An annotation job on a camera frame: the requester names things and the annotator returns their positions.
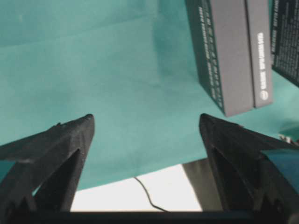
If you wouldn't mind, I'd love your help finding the black D415 camera box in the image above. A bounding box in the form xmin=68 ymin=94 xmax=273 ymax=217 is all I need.
xmin=271 ymin=0 xmax=299 ymax=86

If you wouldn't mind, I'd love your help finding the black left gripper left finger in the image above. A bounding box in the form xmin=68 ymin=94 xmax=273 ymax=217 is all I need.
xmin=0 ymin=114 xmax=95 ymax=224

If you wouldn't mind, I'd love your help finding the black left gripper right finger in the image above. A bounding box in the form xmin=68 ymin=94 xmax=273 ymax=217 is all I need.
xmin=199 ymin=113 xmax=299 ymax=224

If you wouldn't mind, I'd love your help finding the black D435i box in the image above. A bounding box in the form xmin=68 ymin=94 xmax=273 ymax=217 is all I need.
xmin=185 ymin=0 xmax=273 ymax=117

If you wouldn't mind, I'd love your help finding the black cable bottom edge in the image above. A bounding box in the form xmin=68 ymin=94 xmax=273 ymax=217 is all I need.
xmin=133 ymin=176 xmax=169 ymax=212

